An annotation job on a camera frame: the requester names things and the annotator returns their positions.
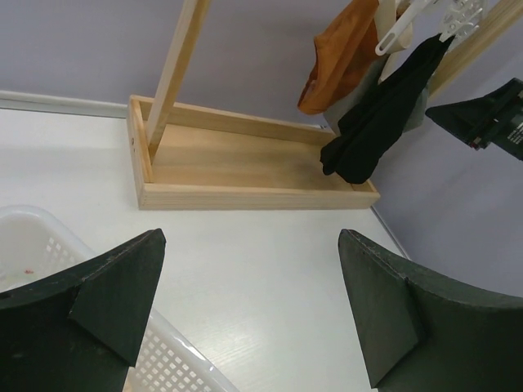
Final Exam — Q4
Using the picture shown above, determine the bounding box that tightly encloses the wooden hanger stand frame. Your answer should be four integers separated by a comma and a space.
127, 1, 522, 210

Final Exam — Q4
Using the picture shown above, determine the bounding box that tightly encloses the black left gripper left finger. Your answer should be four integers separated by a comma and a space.
1, 229, 166, 391

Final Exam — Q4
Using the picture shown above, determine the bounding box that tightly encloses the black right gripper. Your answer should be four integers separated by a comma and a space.
425, 78, 522, 160

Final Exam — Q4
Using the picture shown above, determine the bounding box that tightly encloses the black underwear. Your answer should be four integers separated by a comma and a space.
320, 35, 453, 185

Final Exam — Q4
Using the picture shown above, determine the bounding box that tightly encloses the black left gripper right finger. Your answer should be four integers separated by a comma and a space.
338, 229, 522, 391

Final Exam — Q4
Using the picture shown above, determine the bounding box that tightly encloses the orange underwear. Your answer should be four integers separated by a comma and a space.
297, 0, 379, 115

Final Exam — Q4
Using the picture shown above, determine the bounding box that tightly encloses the clear plastic basket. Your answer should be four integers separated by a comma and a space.
1, 206, 234, 391

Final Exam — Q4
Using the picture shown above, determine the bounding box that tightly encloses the white plastic clip hanger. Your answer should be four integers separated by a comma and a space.
373, 0, 491, 82

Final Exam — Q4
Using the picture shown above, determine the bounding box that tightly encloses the grey underwear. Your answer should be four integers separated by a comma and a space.
323, 60, 429, 136

